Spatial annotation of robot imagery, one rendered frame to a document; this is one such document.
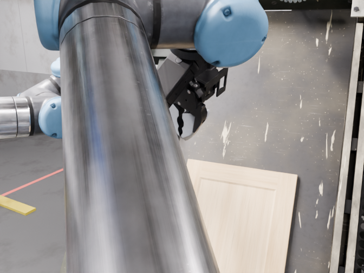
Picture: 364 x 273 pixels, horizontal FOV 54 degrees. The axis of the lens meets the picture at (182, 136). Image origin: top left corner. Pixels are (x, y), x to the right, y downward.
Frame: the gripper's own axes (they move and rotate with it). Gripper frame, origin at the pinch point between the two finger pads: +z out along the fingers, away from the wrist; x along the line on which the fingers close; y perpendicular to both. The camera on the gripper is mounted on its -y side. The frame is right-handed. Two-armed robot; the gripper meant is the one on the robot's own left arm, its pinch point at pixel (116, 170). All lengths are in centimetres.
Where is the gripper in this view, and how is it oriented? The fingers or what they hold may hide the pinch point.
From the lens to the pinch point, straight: 103.5
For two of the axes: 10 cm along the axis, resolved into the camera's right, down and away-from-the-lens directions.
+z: 2.4, 7.2, 6.5
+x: -8.5, -1.6, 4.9
